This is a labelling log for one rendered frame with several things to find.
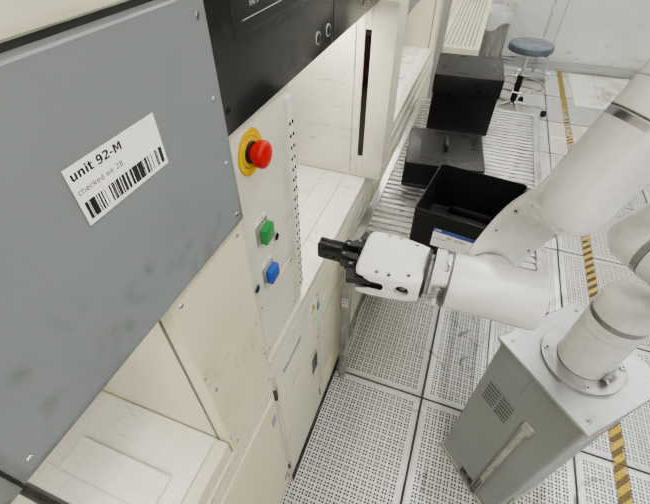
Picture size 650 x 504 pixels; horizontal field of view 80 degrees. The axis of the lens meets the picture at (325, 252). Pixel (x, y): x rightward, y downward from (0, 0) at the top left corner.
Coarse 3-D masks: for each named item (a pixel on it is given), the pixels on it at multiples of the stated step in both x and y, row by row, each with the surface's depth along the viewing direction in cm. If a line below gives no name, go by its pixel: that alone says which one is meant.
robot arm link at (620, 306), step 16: (640, 272) 73; (608, 288) 82; (624, 288) 80; (640, 288) 79; (592, 304) 85; (608, 304) 80; (624, 304) 77; (640, 304) 75; (608, 320) 81; (624, 320) 78; (640, 320) 76; (624, 336) 80; (640, 336) 79
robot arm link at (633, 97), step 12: (648, 60) 42; (648, 72) 40; (636, 84) 41; (648, 84) 40; (624, 96) 42; (636, 96) 41; (648, 96) 40; (624, 108) 42; (636, 108) 41; (648, 108) 40; (648, 120) 40
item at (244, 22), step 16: (240, 0) 44; (256, 0) 46; (272, 0) 50; (288, 0) 54; (304, 0) 58; (240, 16) 44; (256, 16) 47; (272, 16) 51; (240, 32) 45; (240, 144) 52; (240, 160) 53; (256, 224) 63; (320, 304) 117; (304, 448) 150
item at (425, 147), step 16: (416, 128) 163; (416, 144) 154; (432, 144) 154; (448, 144) 148; (464, 144) 154; (480, 144) 154; (416, 160) 145; (432, 160) 145; (448, 160) 145; (464, 160) 145; (480, 160) 145; (416, 176) 148; (432, 176) 146
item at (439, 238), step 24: (456, 168) 129; (432, 192) 133; (456, 192) 135; (480, 192) 131; (504, 192) 127; (432, 216) 113; (456, 216) 137; (480, 216) 133; (432, 240) 118; (456, 240) 114
